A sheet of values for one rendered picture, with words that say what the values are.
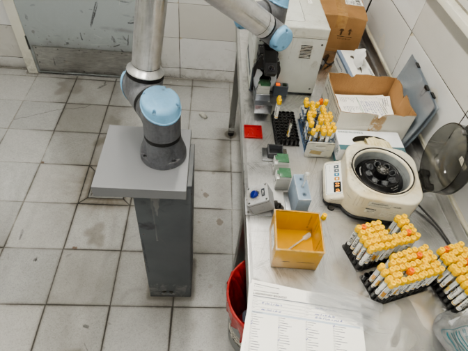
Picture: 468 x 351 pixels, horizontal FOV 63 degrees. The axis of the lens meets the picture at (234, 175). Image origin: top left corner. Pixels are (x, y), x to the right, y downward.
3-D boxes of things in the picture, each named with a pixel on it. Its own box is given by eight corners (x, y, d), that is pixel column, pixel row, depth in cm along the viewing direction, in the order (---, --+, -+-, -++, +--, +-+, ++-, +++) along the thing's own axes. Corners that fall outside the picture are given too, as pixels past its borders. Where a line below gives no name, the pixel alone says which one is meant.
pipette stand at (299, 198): (283, 193, 126) (288, 173, 118) (303, 193, 127) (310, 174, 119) (287, 219, 119) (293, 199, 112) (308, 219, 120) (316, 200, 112)
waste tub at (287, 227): (268, 228, 116) (274, 208, 109) (311, 231, 117) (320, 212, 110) (269, 267, 108) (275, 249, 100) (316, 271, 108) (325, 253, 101)
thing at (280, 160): (271, 166, 134) (274, 152, 129) (284, 166, 134) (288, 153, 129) (272, 175, 131) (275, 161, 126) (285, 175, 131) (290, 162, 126)
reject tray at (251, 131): (243, 125, 146) (244, 124, 146) (261, 127, 147) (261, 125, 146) (244, 138, 142) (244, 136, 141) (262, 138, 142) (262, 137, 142)
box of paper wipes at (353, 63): (333, 61, 183) (341, 36, 174) (356, 62, 185) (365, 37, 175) (346, 89, 168) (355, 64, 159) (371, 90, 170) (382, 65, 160)
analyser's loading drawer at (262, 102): (251, 81, 162) (253, 71, 158) (267, 83, 163) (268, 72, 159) (253, 113, 149) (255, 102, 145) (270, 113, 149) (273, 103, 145)
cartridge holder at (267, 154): (261, 150, 138) (262, 143, 136) (285, 151, 139) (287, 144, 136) (262, 160, 135) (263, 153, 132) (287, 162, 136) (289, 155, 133)
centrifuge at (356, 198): (320, 160, 138) (330, 135, 128) (402, 173, 137) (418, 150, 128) (322, 214, 122) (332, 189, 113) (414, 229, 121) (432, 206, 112)
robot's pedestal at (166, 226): (150, 296, 189) (129, 183, 123) (154, 260, 202) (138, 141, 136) (190, 297, 190) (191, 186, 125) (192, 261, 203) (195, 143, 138)
